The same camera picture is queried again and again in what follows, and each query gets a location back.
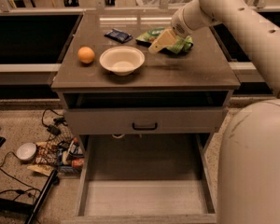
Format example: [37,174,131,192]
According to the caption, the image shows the white bowl on floor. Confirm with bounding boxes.
[16,143,36,161]

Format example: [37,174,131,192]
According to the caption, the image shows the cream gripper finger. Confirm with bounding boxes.
[148,28,176,54]

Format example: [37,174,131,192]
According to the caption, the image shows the pile of snack packets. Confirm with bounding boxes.
[28,137,85,176]

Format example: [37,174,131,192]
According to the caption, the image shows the dark blue snack packet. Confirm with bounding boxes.
[105,29,133,44]

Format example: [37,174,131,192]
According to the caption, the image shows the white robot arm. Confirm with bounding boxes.
[149,0,280,224]

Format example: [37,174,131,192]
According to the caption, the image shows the closed grey drawer front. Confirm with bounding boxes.
[64,107,227,135]

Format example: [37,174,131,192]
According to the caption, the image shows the grey drawer cabinet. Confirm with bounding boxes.
[50,8,241,224]

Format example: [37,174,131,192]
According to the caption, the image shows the black power adapter cable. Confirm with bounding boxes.
[41,108,69,137]

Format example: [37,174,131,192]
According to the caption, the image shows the black metal stand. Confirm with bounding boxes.
[0,119,60,224]

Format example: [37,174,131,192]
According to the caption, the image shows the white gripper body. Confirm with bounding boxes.
[171,0,219,38]

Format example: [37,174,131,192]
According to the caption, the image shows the orange fruit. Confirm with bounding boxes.
[77,47,95,63]

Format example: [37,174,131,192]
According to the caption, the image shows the open grey bottom drawer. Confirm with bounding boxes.
[62,134,217,224]

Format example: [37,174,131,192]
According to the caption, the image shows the green rice chip bag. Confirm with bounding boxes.
[136,27,193,54]

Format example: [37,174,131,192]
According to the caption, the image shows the black drawer handle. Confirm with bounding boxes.
[132,122,158,131]

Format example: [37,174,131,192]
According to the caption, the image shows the white paper bowl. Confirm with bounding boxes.
[99,46,145,76]

